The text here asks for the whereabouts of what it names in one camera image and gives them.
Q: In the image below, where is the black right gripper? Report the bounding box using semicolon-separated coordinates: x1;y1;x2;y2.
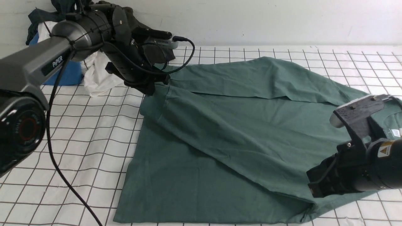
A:
306;143;369;198

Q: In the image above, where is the white shirt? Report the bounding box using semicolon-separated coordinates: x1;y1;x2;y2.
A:
37;21;126;98

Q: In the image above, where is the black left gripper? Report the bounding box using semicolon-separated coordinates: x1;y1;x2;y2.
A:
102;27;170;96

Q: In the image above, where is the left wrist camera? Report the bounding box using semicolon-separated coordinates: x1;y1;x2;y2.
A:
132;27;179;50

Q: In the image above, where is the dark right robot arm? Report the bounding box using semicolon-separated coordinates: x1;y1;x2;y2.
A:
306;139;402;198

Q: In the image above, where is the dark olive shirt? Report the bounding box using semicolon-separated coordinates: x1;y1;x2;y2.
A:
94;1;176;68

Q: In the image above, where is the blue shirt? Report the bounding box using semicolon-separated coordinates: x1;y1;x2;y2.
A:
29;33;83;86

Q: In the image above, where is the green long-sleeve top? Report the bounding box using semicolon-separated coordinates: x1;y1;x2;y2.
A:
113;57;374;224

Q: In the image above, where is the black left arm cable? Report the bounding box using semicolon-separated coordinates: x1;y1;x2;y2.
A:
46;36;196;226

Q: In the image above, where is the white grid-pattern tablecloth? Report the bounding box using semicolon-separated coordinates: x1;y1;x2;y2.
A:
0;46;401;226

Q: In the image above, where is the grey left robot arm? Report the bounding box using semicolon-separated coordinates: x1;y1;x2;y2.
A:
0;4;169;176

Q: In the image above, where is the dark navy shirt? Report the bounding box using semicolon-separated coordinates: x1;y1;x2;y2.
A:
25;0;81;46

